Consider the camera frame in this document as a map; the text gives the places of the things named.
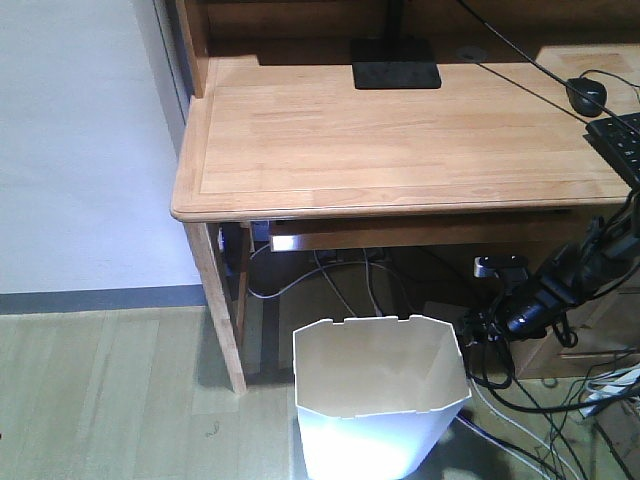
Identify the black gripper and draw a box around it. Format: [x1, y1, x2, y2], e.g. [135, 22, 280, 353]
[462, 279, 580, 346]

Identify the white octagonal trash bin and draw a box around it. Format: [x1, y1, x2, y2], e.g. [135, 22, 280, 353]
[293, 315, 471, 479]

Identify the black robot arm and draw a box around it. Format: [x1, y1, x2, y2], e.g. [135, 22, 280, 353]
[455, 188, 639, 348]

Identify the white power strip right floor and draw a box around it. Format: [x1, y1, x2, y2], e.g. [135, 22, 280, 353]
[584, 365, 639, 402]

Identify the black keyboard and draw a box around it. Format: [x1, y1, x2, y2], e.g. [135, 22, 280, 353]
[586, 112, 639, 189]

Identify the black computer mouse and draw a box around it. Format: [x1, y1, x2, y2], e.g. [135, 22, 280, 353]
[565, 77, 607, 118]

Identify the wooden desk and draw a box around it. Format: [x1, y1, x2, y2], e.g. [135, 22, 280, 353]
[171, 1, 639, 394]

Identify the black monitor stand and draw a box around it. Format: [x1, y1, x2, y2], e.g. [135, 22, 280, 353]
[350, 1, 442, 90]

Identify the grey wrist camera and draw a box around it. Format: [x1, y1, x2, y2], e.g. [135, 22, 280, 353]
[474, 254, 529, 278]

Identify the grey cable under desk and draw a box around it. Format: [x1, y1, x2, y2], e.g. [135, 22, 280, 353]
[247, 243, 386, 317]

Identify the black cable across desk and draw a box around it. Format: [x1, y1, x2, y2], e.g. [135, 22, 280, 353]
[454, 0, 621, 119]

